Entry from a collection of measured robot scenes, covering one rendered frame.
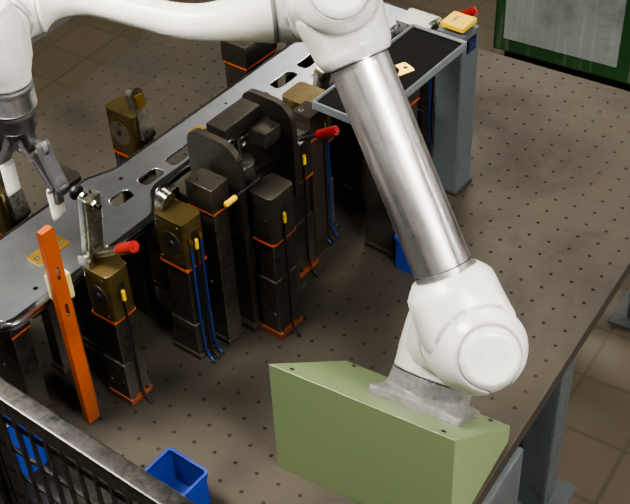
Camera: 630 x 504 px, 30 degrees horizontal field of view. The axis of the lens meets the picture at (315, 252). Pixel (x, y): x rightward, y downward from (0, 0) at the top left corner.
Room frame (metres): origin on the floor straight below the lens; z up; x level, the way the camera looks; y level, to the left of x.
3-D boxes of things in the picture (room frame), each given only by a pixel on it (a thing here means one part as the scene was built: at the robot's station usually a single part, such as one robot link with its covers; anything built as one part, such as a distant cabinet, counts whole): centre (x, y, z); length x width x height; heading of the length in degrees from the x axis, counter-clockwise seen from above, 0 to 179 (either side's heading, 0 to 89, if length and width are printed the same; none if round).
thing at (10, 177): (1.77, 0.57, 1.15); 0.03 x 0.01 x 0.07; 141
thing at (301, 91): (2.10, -0.01, 0.89); 0.12 x 0.08 x 0.38; 51
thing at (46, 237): (1.55, 0.47, 0.95); 0.03 x 0.01 x 0.50; 141
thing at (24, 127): (1.73, 0.52, 1.29); 0.08 x 0.07 x 0.09; 51
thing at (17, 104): (1.73, 0.52, 1.36); 0.09 x 0.09 x 0.06
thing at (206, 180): (1.78, 0.20, 0.91); 0.07 x 0.05 x 0.42; 51
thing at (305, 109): (2.02, 0.00, 0.90); 0.05 x 0.05 x 0.40; 51
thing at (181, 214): (1.73, 0.25, 0.88); 0.11 x 0.07 x 0.37; 51
